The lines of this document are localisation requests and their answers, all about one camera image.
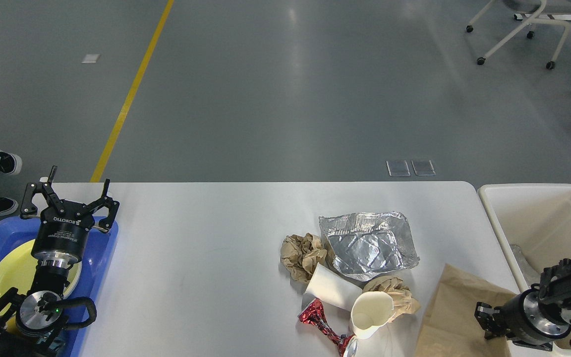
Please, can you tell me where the white rolling chair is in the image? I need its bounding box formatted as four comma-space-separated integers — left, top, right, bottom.
476, 0, 571, 70

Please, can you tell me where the red foil wrapper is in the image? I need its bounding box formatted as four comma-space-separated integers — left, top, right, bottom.
298, 297, 354, 357

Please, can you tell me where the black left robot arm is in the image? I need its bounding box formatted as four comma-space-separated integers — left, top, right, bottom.
0, 166, 119, 357

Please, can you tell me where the yellow plastic plate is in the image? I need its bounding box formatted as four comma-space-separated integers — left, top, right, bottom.
0, 240, 95, 338

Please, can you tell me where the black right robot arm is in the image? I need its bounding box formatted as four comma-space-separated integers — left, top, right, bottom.
474, 258, 571, 351

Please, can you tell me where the crumpled brown paper ball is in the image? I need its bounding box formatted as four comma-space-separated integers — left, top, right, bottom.
280, 233, 328, 284

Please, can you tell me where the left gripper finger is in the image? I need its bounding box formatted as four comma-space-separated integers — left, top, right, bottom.
85, 179, 120, 234
19, 166, 63, 220

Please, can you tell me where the crushed white paper cup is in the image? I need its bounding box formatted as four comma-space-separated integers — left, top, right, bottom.
350, 292, 395, 339

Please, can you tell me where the brown paper bag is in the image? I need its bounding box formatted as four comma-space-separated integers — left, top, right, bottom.
414, 264, 515, 357

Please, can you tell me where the white plate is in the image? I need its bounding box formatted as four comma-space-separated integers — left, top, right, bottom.
63, 262, 82, 298

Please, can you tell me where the beige plastic bin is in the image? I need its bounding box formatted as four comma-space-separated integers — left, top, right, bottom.
478, 183, 571, 357

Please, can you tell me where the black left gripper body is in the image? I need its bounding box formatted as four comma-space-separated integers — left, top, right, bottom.
30, 207, 95, 265

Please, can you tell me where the white paper cup lying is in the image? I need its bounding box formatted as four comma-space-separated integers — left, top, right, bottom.
304, 264, 362, 310

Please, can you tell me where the black white sneaker far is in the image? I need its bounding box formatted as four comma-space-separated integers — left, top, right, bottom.
0, 151, 23, 176

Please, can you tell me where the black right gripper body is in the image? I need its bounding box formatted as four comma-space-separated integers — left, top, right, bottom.
501, 289, 571, 344

